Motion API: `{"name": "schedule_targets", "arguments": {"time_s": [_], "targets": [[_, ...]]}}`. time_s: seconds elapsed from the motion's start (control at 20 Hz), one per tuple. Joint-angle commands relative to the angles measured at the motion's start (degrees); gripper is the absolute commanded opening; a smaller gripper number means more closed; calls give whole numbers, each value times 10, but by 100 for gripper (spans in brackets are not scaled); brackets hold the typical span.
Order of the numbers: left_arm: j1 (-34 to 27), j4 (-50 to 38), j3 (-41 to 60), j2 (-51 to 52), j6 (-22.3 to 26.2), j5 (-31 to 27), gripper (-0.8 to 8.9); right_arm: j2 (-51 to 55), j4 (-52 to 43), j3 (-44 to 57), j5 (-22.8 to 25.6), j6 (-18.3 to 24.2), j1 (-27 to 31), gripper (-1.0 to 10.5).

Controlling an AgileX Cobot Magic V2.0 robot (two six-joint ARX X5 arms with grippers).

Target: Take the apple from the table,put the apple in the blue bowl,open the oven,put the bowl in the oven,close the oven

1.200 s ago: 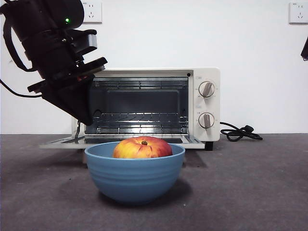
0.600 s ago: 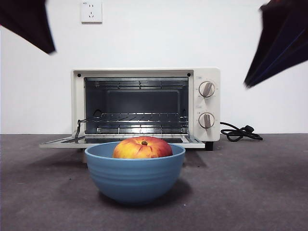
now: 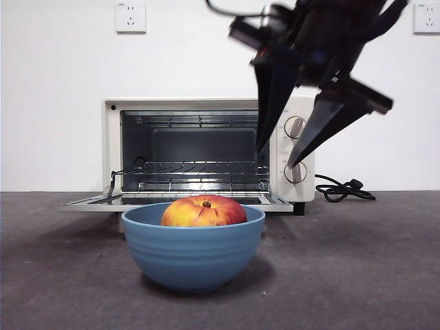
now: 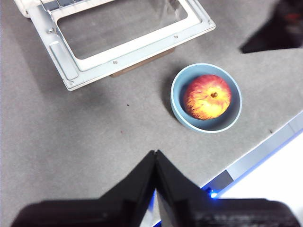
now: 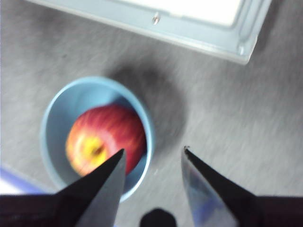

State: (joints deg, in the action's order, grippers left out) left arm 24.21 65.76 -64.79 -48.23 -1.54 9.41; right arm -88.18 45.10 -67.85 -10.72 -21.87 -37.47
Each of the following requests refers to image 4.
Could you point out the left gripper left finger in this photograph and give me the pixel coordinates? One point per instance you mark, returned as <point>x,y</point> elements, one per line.
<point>106,208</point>

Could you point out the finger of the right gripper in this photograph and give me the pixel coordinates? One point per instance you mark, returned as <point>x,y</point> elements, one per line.
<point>279,35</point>

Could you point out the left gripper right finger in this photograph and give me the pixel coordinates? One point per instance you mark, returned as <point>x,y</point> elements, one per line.
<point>201,210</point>

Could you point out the blue ribbed bowl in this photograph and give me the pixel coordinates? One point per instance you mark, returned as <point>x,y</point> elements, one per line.
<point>213,124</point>

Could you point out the red yellow apple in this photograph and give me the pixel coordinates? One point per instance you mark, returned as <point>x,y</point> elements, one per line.
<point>206,104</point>

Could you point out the silver table edge rail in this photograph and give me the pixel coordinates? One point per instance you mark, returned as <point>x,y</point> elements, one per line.
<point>260,151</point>

